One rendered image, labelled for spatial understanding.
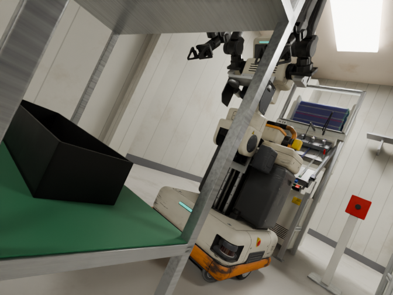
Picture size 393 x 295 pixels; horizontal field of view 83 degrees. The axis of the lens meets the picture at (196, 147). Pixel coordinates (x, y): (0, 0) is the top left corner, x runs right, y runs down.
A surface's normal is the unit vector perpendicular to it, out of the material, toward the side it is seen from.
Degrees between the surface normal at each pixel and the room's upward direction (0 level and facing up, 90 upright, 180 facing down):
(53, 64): 90
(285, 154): 90
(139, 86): 90
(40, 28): 90
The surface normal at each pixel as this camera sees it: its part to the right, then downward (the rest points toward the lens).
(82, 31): 0.71, 0.31
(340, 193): -0.57, -0.28
